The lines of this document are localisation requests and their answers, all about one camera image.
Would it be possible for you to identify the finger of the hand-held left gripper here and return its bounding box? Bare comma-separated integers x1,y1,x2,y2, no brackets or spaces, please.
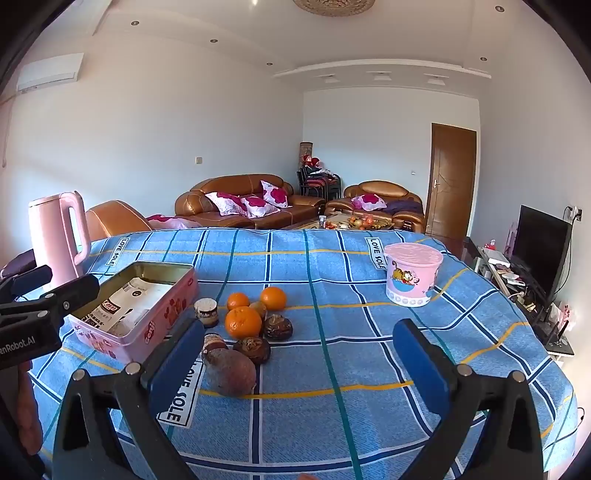
18,275,100,319
0,265,52,303

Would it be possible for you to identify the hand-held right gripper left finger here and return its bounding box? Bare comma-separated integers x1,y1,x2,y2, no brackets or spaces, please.
53,318,206,480

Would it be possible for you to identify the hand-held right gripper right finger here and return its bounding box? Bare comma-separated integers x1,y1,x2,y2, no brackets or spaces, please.
392,318,543,480

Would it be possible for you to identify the pink tin box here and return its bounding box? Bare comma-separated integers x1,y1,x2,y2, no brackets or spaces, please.
65,261,200,365

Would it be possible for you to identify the large purple fruit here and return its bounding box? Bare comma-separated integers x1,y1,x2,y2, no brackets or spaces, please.
203,348,257,398

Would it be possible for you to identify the dark brown round fruit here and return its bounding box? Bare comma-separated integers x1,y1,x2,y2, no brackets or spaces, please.
262,314,294,341
232,336,271,366

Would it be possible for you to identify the large orange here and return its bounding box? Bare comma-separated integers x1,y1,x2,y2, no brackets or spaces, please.
225,306,262,339

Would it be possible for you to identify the person's left forearm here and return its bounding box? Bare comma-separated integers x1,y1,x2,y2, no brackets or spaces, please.
16,362,44,457

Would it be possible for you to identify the stool with purple cover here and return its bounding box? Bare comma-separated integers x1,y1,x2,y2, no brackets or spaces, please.
0,249,38,280

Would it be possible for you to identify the small reddish wrapped cake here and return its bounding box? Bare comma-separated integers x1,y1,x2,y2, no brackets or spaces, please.
201,333,229,365

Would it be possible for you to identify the pink electric kettle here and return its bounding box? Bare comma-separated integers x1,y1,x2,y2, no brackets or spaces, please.
28,191,92,289

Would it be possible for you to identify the printed paper leaflet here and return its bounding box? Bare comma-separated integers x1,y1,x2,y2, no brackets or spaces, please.
83,277,174,337

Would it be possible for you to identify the orange leather armchair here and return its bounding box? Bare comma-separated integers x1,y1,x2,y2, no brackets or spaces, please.
85,200,153,241

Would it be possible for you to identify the pink cartoon cup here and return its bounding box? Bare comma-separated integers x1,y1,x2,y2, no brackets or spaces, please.
383,243,444,308

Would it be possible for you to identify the blue checked tablecloth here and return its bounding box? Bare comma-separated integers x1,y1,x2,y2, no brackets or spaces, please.
28,228,580,480

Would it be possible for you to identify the black router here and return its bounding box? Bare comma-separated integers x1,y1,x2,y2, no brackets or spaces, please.
542,318,575,356

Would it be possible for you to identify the plate of assorted fruit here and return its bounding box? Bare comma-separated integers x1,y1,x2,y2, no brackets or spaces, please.
325,215,393,230

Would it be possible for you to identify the purple blanket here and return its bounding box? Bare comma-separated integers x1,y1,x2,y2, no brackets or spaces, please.
385,199,424,215

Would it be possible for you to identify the black television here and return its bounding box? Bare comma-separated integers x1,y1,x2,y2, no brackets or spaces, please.
512,204,571,305

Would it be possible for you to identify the white magenta flower pillow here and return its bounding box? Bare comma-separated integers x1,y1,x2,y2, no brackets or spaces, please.
240,195,281,219
204,191,245,216
351,194,387,210
261,180,289,208

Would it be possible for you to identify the brown leather two-seat sofa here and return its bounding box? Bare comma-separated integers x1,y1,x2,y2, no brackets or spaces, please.
327,181,426,233

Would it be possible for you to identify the coffee table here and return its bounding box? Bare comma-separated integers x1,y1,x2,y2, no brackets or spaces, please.
281,212,393,232

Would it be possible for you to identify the brown wooden door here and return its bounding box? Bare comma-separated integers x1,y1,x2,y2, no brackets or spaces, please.
425,122,477,241

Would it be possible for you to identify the brown leather three-seat sofa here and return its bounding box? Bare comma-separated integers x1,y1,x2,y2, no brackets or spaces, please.
174,174,326,230

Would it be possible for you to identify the white air conditioner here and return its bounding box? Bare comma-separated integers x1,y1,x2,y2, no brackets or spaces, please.
16,52,85,92

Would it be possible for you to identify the stack of dark chairs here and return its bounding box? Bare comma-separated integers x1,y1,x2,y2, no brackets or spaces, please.
297,166,342,199

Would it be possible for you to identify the round ceiling lamp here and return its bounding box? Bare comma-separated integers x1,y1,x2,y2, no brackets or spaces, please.
292,0,376,17

